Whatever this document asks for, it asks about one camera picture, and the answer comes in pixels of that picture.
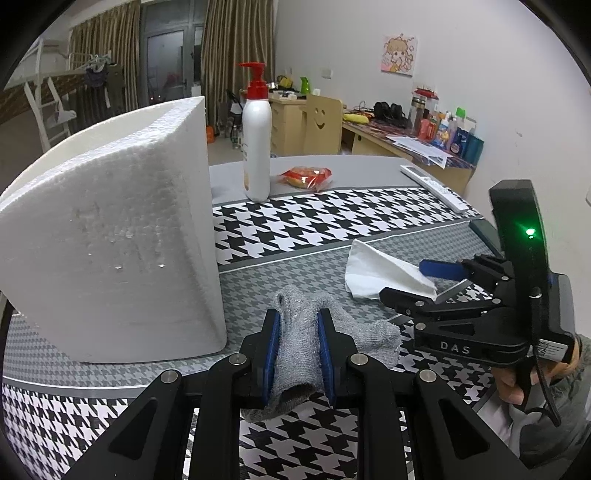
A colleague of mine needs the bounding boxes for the white tissue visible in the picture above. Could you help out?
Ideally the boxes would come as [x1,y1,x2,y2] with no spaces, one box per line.
[345,240,437,300]

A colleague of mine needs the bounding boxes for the grey sock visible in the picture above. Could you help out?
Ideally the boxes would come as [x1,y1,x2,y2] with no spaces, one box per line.
[242,285,402,423]

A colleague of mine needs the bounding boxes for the person's right hand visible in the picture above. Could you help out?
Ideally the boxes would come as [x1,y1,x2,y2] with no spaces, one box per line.
[490,333,583,409]

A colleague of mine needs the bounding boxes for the white remote control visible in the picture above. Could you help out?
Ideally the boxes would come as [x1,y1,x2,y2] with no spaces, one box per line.
[400,165,470,213]

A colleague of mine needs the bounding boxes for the houndstooth table mat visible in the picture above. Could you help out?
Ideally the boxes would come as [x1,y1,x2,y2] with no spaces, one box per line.
[2,187,492,479]

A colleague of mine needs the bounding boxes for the papers on desk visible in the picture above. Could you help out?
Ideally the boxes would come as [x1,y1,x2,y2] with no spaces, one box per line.
[386,135,452,169]

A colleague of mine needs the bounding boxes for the toiletry bottles group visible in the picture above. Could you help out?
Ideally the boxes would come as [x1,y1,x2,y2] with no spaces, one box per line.
[407,87,485,167]

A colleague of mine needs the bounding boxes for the red snack packet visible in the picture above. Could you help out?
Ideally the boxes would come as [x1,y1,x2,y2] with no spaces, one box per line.
[280,166,332,192]

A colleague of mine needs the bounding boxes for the wooden desk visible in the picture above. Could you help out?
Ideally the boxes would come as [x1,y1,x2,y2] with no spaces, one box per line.
[270,98,475,195]

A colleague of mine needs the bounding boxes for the black headphones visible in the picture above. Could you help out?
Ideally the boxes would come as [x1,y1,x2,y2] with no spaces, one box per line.
[373,101,409,129]

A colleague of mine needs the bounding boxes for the yellow banana toy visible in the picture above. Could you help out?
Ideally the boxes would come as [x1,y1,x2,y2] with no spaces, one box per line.
[342,113,370,125]

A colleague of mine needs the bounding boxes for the wooden smiley chair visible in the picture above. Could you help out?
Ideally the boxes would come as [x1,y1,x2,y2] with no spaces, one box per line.
[303,95,344,155]

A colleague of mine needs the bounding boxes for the white styrofoam box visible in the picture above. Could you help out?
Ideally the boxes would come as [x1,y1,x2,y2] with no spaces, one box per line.
[1,97,226,363]

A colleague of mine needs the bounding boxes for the white red pump bottle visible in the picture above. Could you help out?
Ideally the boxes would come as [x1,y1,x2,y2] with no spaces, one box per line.
[239,62,273,202]

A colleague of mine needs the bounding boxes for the orange floor container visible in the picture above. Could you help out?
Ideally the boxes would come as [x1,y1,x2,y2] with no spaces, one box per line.
[205,125,215,144]

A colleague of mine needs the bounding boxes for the right brown curtain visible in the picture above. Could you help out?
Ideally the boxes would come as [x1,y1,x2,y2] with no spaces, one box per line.
[200,0,276,127]

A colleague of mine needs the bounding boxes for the brown curtain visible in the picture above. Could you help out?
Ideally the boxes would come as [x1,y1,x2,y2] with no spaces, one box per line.
[200,0,276,127]
[68,0,143,112]

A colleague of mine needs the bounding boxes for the glass balcony door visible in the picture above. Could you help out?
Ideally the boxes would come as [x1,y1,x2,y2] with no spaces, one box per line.
[139,0,208,106]

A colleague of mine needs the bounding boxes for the metal bunk bed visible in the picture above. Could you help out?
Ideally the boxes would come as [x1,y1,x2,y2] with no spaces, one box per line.
[1,37,125,152]

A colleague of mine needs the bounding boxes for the left brown curtain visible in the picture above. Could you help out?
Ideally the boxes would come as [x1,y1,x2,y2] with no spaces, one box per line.
[68,0,143,112]

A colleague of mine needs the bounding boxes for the cartoon girl wall picture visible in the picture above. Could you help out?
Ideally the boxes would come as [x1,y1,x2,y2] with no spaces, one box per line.
[381,34,418,77]

